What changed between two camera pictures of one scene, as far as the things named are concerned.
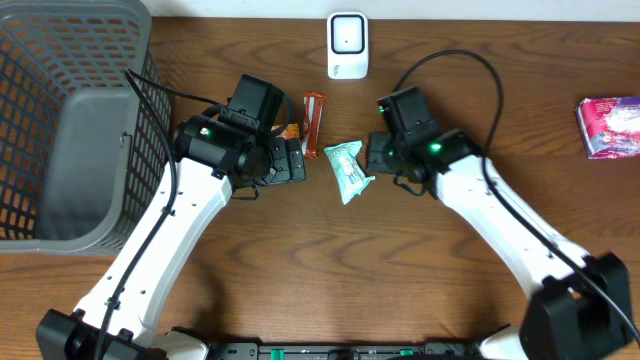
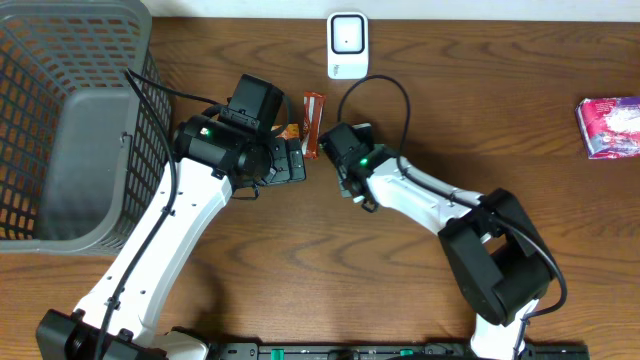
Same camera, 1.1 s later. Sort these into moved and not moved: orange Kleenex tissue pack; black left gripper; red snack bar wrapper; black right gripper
Moved: black right gripper
Not moved: red snack bar wrapper; orange Kleenex tissue pack; black left gripper
